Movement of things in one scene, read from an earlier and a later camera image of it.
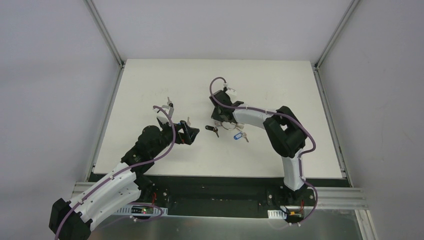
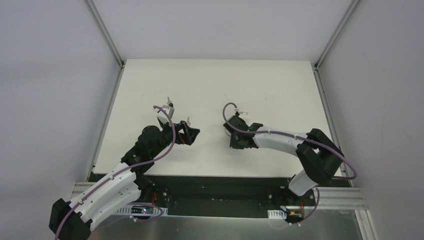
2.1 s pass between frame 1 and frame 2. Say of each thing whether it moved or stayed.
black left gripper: stayed
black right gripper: moved
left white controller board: stayed
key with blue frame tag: stayed
